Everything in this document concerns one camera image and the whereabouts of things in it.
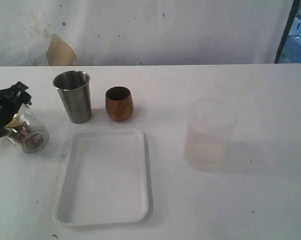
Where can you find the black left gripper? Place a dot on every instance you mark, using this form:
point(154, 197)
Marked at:
point(11, 100)

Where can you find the clear plastic shaker body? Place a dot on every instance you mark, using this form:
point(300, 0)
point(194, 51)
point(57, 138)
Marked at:
point(35, 124)

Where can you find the stainless steel cup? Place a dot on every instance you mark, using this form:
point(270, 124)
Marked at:
point(73, 89)

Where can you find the brown wooden cup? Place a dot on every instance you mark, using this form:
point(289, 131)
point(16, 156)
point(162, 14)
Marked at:
point(119, 103)

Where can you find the white rectangular plastic tray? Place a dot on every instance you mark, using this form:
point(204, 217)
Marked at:
point(105, 180)

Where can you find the translucent white plastic cup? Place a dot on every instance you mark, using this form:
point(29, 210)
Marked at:
point(210, 127)

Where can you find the dark metal frame post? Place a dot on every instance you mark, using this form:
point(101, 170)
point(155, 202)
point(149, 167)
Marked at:
point(291, 16)

